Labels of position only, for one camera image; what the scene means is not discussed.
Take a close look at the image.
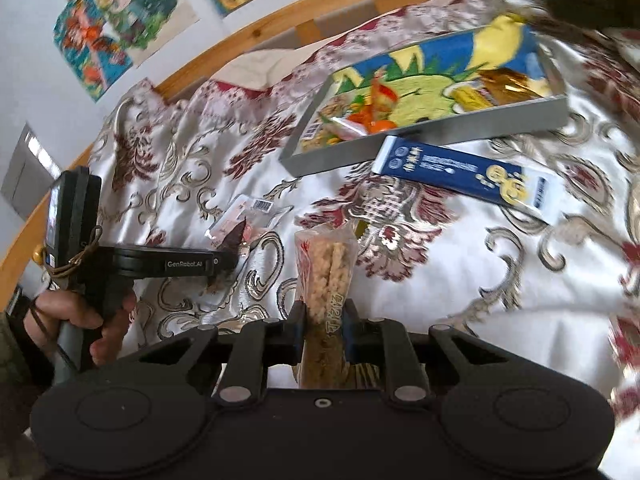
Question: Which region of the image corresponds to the rice stick snack pack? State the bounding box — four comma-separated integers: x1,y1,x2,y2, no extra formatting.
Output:
295,223,358,389

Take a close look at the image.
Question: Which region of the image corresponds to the orange pink candy packet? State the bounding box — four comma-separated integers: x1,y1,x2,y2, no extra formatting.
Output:
328,77,400,141

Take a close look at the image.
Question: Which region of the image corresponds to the small orange fruit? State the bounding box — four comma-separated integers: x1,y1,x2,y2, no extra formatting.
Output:
367,119,398,134

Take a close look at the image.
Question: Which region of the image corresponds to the clear rice cracker snack pack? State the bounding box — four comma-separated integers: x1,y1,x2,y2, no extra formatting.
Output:
297,94,370,153

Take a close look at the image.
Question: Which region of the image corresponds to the yellow seaweed snack packet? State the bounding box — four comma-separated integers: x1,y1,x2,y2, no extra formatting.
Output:
451,86,495,112

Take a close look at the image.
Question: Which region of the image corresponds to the person's left hand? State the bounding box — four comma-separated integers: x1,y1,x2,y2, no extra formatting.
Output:
23,290,137,366

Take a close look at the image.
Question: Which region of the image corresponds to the white pink snack packet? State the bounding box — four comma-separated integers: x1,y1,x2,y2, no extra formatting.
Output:
205,194,293,256

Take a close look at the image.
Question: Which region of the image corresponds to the floral satin bed cover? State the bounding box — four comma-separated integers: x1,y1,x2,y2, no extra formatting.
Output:
90,0,639,419

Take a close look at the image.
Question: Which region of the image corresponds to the blue white long box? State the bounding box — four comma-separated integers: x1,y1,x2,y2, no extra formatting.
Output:
372,136,565,224

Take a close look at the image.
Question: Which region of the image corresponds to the gold foil snack packet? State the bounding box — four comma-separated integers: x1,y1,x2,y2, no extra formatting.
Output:
478,67,541,105

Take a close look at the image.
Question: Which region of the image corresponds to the grey tray with dinosaur drawing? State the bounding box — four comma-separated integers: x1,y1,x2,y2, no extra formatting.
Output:
280,14,568,177

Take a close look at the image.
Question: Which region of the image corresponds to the wooden bed frame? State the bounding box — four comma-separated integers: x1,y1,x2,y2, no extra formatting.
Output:
0,0,532,311

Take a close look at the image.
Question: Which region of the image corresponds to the grey wall panel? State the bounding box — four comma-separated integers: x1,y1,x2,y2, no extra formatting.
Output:
1,124,61,220

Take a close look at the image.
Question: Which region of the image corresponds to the anime girl wall drawing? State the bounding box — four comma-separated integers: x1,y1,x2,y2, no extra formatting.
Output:
53,0,132,101

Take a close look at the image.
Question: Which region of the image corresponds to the blond child wall drawing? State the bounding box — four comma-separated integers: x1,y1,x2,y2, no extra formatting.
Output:
93,0,198,66

